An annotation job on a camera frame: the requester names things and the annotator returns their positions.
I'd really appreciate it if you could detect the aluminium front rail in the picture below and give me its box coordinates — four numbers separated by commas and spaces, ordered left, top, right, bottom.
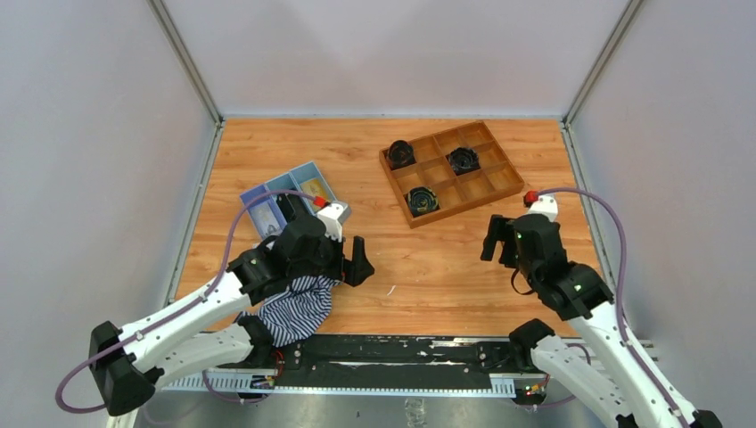
161, 370, 516, 399

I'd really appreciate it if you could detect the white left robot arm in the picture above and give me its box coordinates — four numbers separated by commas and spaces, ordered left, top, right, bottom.
88, 216, 375, 416

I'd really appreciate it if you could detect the black rolled belt front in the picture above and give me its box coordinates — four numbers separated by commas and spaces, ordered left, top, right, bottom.
405, 186, 440, 218

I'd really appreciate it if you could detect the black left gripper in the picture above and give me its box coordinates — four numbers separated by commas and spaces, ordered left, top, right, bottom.
290, 226, 374, 285

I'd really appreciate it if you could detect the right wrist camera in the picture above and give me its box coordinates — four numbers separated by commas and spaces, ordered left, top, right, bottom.
523, 190, 559, 222

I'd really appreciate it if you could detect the blue three-compartment organizer box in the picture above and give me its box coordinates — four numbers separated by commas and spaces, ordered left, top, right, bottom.
240, 161, 336, 239

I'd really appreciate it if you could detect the yellow card in organizer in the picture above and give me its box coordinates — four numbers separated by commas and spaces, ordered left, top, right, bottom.
300, 178, 330, 201

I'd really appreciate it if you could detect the wooden nine-compartment tray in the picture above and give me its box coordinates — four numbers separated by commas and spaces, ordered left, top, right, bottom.
378, 121, 525, 229

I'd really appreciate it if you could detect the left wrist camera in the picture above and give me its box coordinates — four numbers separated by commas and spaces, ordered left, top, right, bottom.
316, 201, 351, 242

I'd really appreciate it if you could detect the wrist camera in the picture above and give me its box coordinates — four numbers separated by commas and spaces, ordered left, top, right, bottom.
316, 201, 351, 242
523, 190, 559, 222

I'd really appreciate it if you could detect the black card in organizer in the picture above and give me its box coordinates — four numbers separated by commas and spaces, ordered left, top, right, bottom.
276, 193, 307, 223

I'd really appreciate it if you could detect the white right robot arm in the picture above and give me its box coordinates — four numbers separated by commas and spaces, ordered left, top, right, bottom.
481, 213, 722, 427

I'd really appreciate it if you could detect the white card in organizer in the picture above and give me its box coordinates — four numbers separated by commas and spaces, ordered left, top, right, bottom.
251, 202, 281, 238

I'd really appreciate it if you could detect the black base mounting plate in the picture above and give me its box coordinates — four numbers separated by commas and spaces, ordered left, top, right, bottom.
215, 333, 568, 391

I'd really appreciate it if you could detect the blue white striped cloth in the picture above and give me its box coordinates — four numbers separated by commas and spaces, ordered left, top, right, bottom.
234, 276, 341, 348

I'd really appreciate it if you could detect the black rolled belt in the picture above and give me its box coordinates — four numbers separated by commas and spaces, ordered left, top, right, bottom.
446, 147, 481, 176
405, 186, 440, 218
386, 140, 416, 170

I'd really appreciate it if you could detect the black rolled belt back left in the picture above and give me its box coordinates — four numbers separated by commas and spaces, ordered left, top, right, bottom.
386, 140, 416, 170

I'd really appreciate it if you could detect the black rolled belt centre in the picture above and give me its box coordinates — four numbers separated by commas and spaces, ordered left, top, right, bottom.
446, 147, 481, 176

